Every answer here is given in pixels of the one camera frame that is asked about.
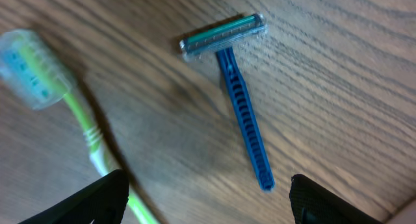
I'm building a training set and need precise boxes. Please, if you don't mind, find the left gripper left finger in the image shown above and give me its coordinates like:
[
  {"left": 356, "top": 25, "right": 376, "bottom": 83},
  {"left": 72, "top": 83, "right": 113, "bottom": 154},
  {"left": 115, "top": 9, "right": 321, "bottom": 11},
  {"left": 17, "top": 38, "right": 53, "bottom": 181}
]
[{"left": 21, "top": 169, "right": 129, "bottom": 224}]

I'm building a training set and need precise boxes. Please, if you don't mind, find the green white toothbrush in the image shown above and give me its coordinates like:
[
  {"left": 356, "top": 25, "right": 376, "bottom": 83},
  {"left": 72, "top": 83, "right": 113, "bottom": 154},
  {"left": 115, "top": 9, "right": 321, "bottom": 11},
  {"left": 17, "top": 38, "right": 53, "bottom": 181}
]
[{"left": 1, "top": 29, "right": 159, "bottom": 224}]

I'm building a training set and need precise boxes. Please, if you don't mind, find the blue disposable razor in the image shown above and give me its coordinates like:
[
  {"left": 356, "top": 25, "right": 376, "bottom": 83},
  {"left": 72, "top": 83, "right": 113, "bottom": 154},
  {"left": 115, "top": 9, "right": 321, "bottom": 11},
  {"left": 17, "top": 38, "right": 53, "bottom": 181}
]
[{"left": 179, "top": 13, "right": 275, "bottom": 192}]

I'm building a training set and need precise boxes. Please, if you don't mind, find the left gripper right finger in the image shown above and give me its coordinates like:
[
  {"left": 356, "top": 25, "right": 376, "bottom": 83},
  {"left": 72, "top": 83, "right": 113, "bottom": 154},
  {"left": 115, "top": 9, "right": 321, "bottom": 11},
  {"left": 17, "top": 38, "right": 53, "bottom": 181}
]
[{"left": 289, "top": 174, "right": 381, "bottom": 224}]

